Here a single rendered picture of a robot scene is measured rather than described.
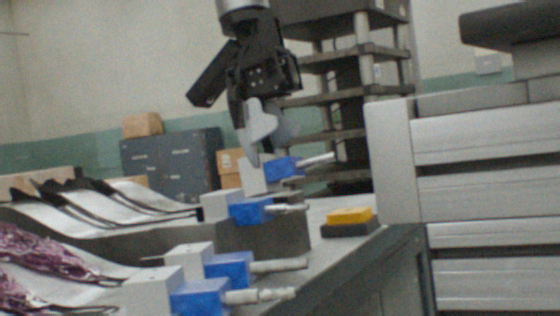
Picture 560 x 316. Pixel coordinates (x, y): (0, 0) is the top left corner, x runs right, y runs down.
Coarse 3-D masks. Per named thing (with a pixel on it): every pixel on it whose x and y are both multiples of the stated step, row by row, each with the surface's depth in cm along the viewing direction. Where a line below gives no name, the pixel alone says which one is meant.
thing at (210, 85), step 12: (228, 48) 93; (216, 60) 94; (228, 60) 93; (204, 72) 95; (216, 72) 94; (192, 84) 96; (204, 84) 95; (216, 84) 96; (192, 96) 96; (204, 96) 96; (216, 96) 98
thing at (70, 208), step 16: (16, 192) 94; (48, 192) 97; (112, 192) 105; (64, 208) 94; (80, 208) 95; (144, 208) 103; (192, 208) 99; (96, 224) 92; (112, 224) 92; (128, 224) 91; (144, 224) 86
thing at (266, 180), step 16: (240, 160) 91; (272, 160) 89; (288, 160) 88; (304, 160) 89; (320, 160) 88; (240, 176) 91; (256, 176) 90; (272, 176) 89; (288, 176) 88; (304, 176) 92; (256, 192) 90; (272, 192) 91
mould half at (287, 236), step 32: (64, 192) 100; (96, 192) 102; (128, 192) 106; (288, 192) 98; (32, 224) 87; (64, 224) 88; (160, 224) 80; (192, 224) 77; (224, 224) 77; (288, 224) 93; (128, 256) 81; (256, 256) 84; (288, 256) 92
